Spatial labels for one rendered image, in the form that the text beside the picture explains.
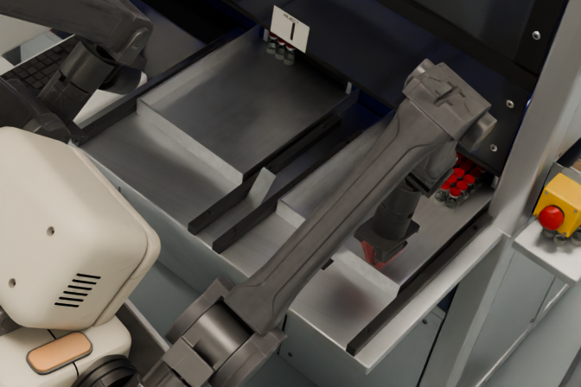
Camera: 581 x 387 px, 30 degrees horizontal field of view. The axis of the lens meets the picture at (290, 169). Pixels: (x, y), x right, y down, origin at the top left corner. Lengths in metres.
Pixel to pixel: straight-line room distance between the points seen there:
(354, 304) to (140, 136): 0.51
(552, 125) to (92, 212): 0.85
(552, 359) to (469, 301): 0.88
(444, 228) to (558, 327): 1.15
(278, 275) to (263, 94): 0.92
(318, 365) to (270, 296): 1.37
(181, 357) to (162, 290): 1.65
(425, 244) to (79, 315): 0.81
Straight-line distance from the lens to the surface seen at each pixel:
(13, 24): 2.23
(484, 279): 2.04
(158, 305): 2.83
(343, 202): 1.18
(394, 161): 1.18
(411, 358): 2.32
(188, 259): 2.69
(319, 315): 1.75
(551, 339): 2.99
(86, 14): 1.35
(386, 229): 1.71
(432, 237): 1.90
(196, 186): 1.90
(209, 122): 2.01
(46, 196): 1.19
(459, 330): 2.17
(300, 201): 1.89
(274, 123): 2.03
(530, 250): 1.94
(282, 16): 2.02
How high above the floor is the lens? 2.26
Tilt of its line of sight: 45 degrees down
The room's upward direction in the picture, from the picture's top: 11 degrees clockwise
